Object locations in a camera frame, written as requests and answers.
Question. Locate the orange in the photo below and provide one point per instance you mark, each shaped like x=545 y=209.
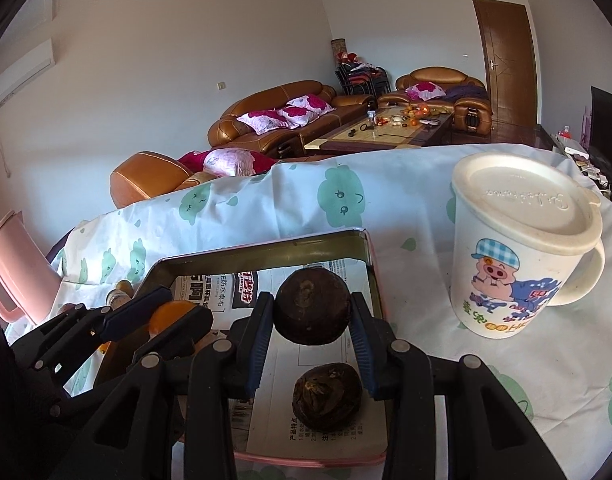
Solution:
x=168 y=315

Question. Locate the white cartoon mug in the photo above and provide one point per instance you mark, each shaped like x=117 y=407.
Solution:
x=511 y=285

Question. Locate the brown wooden door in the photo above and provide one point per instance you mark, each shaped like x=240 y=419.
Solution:
x=506 y=50

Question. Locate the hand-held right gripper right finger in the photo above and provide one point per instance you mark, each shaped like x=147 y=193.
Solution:
x=361 y=347

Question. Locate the long brown leather sofa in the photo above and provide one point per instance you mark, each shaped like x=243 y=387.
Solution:
x=266 y=97

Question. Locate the pink floral pillow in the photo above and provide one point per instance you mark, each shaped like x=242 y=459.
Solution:
x=266 y=121
x=425 y=91
x=311 y=102
x=298 y=116

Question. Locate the black television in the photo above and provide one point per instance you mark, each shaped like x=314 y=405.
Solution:
x=608 y=130

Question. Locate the tall patterned vase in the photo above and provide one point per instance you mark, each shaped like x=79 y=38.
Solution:
x=338 y=47

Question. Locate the newspaper tin lining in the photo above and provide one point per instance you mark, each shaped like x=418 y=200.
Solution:
x=271 y=425

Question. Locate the white air conditioner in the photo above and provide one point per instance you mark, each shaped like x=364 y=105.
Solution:
x=20 y=77

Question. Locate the stack of black chairs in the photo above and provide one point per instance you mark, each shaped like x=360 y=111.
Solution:
x=356 y=82

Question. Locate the dark brown round fruit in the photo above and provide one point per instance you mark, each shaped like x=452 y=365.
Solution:
x=326 y=400
x=311 y=305

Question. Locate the pink metal tin box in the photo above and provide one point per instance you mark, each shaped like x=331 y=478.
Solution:
x=235 y=259

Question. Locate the purple blanket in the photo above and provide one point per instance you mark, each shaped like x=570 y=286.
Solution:
x=463 y=94

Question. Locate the dark wooden coffee table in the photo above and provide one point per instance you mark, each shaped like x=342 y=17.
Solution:
x=386 y=135

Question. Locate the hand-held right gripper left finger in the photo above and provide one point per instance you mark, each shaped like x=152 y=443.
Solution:
x=258 y=345

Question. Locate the magenta cloth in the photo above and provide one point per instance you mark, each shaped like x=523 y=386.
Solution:
x=190 y=160

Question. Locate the cream mug lid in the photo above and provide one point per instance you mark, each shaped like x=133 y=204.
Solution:
x=526 y=200

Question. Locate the brown leather armchair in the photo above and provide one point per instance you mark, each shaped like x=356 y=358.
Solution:
x=145 y=175
x=436 y=77

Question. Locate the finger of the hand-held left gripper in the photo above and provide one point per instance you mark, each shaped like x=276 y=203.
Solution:
x=130 y=310
x=185 y=325

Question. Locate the pale pink pillow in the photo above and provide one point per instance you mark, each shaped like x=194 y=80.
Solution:
x=230 y=161

